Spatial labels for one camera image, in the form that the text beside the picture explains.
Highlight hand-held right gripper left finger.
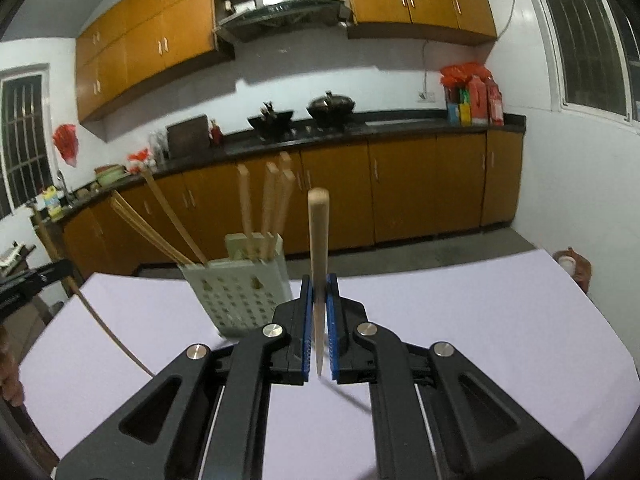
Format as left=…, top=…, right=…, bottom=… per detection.
left=54, top=274, right=315, bottom=480

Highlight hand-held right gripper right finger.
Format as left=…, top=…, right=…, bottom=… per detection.
left=325, top=273, right=586, bottom=480

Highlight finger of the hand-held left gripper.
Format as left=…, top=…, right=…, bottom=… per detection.
left=0, top=259, right=74, bottom=319

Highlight grey-green perforated chopstick holder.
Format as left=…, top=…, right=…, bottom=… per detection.
left=179, top=231, right=295, bottom=339

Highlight person's left hand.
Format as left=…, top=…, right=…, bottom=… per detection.
left=0, top=329, right=25, bottom=407

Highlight green bowl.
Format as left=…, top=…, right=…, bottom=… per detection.
left=95, top=165, right=132, bottom=189

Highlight small barred window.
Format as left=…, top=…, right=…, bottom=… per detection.
left=0, top=65, right=54, bottom=219

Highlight small red plastic bag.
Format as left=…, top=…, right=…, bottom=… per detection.
left=127, top=149, right=152, bottom=174

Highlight wooden lower kitchen cabinets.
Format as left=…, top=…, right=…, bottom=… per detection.
left=62, top=127, right=526, bottom=277

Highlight clear glass jars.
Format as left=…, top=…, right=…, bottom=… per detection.
left=149, top=130, right=169, bottom=162

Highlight dark cutting board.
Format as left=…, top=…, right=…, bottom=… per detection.
left=166, top=115, right=210, bottom=159

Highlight black kitchen countertop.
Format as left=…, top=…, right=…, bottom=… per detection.
left=40, top=114, right=528, bottom=221

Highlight black wok with lid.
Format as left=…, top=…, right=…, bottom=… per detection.
left=306, top=91, right=359, bottom=129

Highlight brown object with white cap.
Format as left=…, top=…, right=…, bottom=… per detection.
left=552, top=247, right=594, bottom=297

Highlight blue and yellow box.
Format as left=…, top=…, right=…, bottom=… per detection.
left=447, top=101, right=473, bottom=126

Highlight red gift packages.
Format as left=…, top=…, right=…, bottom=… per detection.
left=440, top=62, right=504, bottom=127

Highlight black wok with handle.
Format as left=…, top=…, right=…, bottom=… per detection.
left=246, top=101, right=295, bottom=137

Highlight barred window with white frame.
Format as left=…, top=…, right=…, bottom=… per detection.
left=520, top=0, right=640, bottom=133

